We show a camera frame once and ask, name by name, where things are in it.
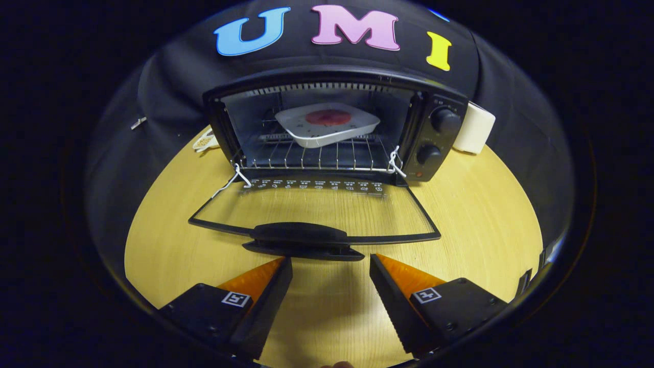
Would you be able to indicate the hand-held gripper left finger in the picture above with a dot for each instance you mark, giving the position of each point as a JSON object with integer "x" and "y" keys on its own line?
{"x": 265, "y": 309}

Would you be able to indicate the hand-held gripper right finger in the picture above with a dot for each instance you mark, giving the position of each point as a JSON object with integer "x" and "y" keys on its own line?
{"x": 396, "y": 306}

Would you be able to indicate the black toaster oven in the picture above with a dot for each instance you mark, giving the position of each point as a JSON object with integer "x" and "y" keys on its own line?
{"x": 434, "y": 140}

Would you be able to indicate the white square plate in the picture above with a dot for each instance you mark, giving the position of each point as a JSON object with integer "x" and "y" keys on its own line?
{"x": 306, "y": 135}

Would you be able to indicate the pink ham slice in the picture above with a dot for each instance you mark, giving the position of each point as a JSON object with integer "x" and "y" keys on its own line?
{"x": 328, "y": 117}

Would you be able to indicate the metal oven rack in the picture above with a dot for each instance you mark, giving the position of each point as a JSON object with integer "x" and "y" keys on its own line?
{"x": 286, "y": 156}

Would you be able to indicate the white bread toaster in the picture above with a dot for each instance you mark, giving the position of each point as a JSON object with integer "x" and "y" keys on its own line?
{"x": 475, "y": 128}

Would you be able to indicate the small white snack dish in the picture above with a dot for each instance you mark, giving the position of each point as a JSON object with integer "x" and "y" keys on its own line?
{"x": 204, "y": 142}

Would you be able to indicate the metal clip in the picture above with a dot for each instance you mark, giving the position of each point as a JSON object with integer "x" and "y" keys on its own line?
{"x": 138, "y": 123}

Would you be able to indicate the black backdrop cloth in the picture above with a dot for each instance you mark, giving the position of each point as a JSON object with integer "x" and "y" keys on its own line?
{"x": 168, "y": 87}

